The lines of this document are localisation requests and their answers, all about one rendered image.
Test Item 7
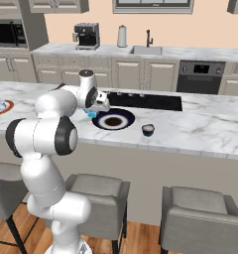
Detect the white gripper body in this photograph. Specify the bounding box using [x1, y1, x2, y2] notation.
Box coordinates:
[92, 91, 111, 114]

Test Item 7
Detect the light blue yogurt container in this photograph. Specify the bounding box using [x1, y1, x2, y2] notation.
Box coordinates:
[85, 108, 98, 119]

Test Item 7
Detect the dark blue white plate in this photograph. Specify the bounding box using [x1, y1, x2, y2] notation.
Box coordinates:
[91, 107, 136, 131]

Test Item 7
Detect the dark blue yogurt container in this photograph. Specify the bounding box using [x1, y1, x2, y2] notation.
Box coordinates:
[141, 123, 156, 138]

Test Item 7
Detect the orange rimmed white plate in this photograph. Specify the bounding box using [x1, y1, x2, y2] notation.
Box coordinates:
[0, 98, 16, 117]

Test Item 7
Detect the beige lower cupboard run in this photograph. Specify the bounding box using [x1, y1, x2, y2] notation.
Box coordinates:
[0, 53, 180, 93]

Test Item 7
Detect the beige cupboard run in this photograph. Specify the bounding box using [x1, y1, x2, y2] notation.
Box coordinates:
[0, 0, 90, 15]
[0, 53, 180, 93]

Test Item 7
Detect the black hob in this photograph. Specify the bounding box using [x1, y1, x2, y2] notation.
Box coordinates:
[102, 90, 183, 112]

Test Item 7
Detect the grey sink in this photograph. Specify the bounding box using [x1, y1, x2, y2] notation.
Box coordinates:
[128, 45, 164, 57]

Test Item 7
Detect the black silver coffee machine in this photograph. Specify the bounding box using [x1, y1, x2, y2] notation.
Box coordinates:
[71, 22, 101, 52]

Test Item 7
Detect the white paper towel roll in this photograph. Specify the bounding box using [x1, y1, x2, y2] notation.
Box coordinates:
[116, 24, 129, 49]

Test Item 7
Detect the black tap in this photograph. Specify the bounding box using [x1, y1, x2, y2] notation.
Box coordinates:
[145, 29, 155, 48]

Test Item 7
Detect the grey upholstered stool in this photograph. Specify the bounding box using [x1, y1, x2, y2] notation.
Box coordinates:
[0, 162, 40, 254]
[45, 173, 132, 254]
[158, 185, 238, 254]

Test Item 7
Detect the beige tall cupboard unit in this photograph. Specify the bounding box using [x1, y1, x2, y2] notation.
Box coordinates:
[19, 0, 50, 53]

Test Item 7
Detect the beige upper cupboard run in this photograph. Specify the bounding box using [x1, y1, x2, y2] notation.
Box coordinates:
[0, 0, 90, 15]

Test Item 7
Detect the grey framed window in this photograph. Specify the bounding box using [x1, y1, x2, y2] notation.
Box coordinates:
[112, 0, 195, 15]

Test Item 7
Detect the black microwave oven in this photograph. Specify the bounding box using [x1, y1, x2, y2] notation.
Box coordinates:
[0, 19, 28, 49]

